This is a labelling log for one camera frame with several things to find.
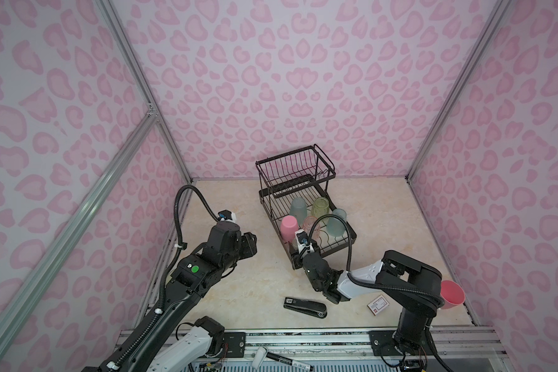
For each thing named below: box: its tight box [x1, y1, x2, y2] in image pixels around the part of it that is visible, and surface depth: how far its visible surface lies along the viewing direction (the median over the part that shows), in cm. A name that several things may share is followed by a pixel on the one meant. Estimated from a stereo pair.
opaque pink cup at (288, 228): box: [280, 214, 299, 243], surface depth 90 cm
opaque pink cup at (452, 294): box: [440, 279, 465, 310], surface depth 75 cm
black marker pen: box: [251, 346, 315, 372], surface depth 70 cm
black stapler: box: [283, 296, 328, 319], surface depth 80 cm
